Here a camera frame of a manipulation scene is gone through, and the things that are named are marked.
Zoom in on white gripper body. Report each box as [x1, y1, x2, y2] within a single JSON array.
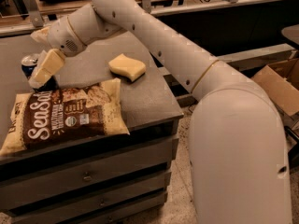
[[48, 15, 87, 57]]

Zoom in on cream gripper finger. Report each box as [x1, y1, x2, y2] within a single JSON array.
[[29, 49, 65, 89], [30, 27, 50, 45]]

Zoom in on blue pepsi can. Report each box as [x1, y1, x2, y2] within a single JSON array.
[[21, 53, 59, 92]]

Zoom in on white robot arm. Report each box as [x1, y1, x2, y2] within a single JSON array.
[[32, 0, 292, 224]]

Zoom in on brown sea salt chip bag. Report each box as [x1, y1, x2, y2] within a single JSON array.
[[0, 78, 129, 156]]

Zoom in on yellow sponge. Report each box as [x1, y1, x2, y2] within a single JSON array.
[[108, 54, 146, 82]]

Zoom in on grey drawer cabinet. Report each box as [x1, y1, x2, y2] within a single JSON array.
[[0, 32, 183, 224]]

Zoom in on cardboard box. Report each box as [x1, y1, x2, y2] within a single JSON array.
[[251, 58, 299, 130]]

